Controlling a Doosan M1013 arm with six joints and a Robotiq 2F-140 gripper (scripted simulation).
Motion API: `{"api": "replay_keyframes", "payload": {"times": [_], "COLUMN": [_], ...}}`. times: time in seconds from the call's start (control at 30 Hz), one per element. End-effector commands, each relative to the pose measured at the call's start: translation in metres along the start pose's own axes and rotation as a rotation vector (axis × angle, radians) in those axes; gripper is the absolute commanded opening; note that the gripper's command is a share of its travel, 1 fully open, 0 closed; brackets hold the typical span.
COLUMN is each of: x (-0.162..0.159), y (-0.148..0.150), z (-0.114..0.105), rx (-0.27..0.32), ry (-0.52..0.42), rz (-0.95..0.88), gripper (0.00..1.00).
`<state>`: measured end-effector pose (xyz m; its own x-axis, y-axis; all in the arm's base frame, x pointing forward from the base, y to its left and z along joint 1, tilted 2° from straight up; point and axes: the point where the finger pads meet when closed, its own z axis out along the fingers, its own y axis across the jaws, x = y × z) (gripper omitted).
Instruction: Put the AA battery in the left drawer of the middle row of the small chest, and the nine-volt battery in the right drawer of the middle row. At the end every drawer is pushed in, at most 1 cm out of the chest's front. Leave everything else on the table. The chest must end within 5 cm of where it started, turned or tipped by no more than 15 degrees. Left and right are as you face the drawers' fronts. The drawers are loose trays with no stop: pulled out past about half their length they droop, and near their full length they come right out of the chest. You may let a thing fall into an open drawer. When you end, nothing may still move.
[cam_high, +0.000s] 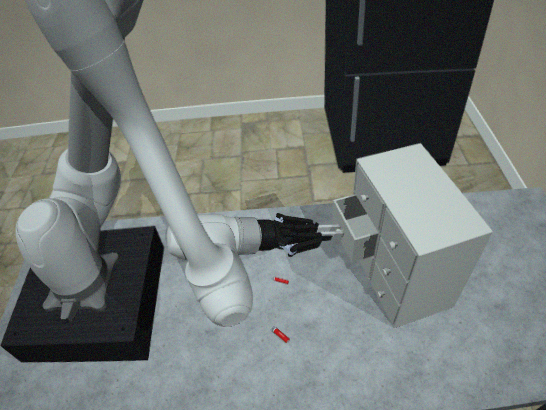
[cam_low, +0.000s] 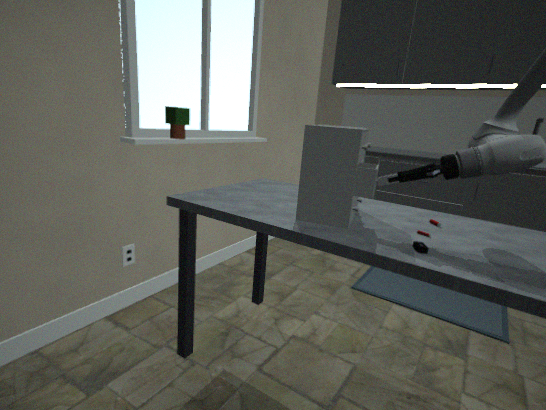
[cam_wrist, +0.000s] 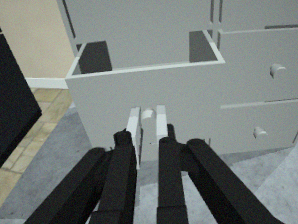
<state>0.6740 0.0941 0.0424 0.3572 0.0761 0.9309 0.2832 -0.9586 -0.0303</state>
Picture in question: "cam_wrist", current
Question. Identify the small grey chest of drawers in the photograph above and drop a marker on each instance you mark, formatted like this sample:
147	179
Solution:
212	30

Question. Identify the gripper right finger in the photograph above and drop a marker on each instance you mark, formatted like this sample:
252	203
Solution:
227	197

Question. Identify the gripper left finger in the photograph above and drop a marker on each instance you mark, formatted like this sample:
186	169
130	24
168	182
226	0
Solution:
75	197

